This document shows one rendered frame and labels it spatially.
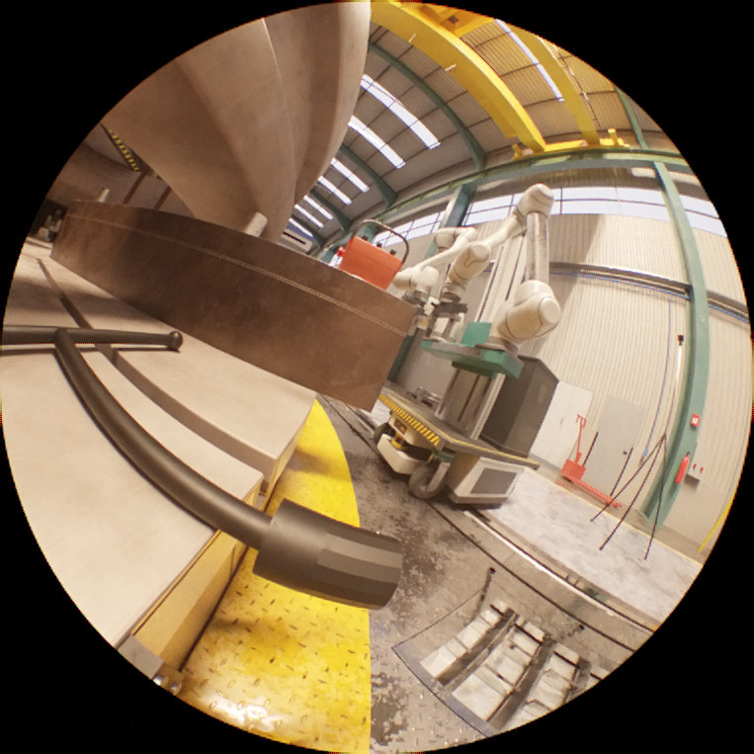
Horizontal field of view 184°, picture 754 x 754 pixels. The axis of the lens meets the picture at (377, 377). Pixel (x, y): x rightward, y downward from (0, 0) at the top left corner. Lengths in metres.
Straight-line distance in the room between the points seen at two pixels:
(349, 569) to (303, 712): 0.36
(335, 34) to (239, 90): 0.56
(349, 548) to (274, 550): 0.05
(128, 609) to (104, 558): 0.03
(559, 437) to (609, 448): 1.42
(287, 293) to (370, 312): 0.26
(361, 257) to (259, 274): 0.32
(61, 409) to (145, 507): 0.15
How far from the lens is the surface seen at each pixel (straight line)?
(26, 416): 0.31
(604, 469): 6.47
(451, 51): 11.49
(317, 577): 0.16
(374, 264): 0.78
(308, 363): 0.72
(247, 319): 0.75
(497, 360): 0.98
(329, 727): 0.49
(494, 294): 1.56
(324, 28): 1.27
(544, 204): 1.23
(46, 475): 0.24
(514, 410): 1.28
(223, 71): 0.77
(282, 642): 0.49
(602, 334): 7.27
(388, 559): 0.17
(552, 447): 6.01
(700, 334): 6.71
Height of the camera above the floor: 0.47
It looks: 3 degrees down
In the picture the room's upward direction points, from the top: 24 degrees clockwise
